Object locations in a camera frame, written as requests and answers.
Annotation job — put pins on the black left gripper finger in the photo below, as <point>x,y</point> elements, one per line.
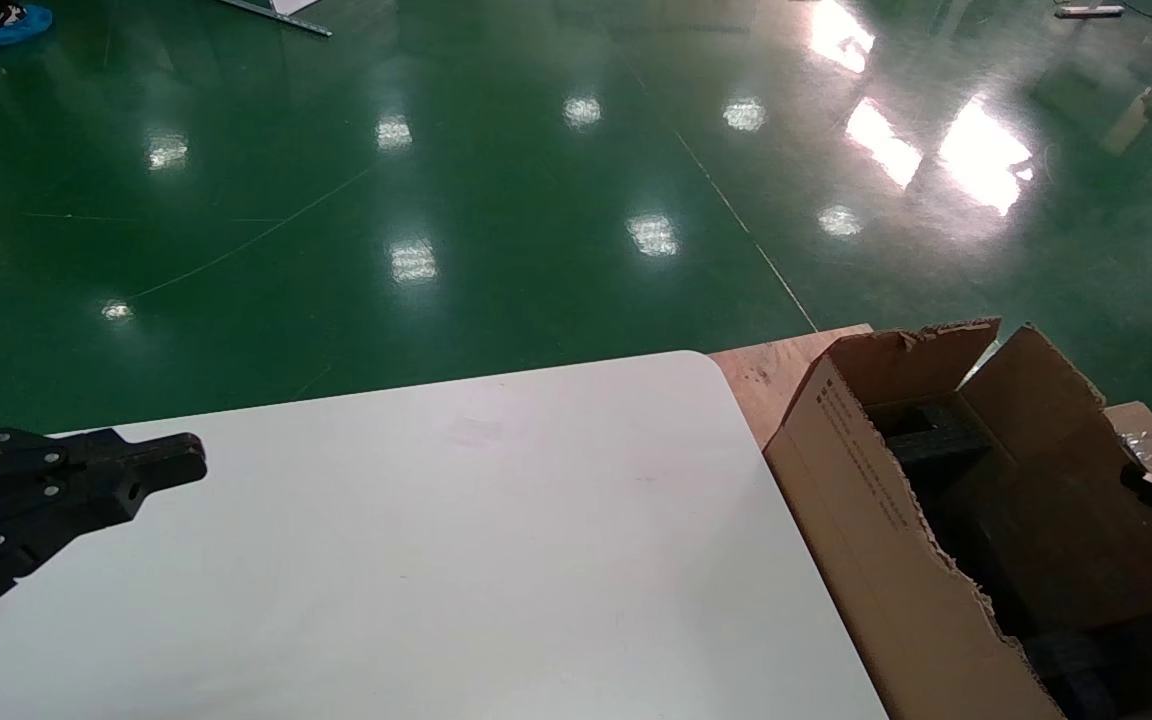
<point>136,462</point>
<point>36,530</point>

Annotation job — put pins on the big open cardboard box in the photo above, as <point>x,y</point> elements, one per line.
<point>876,560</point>

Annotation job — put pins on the black foam block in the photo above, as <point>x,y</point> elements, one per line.
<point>1076,675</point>
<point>936,445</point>

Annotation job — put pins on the blue shoe cover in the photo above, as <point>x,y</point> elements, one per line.
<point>21,25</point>

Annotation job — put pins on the grey metal table foot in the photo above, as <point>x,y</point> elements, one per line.
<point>286,20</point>

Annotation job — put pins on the grey floor bar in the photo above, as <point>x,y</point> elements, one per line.
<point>1091,11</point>

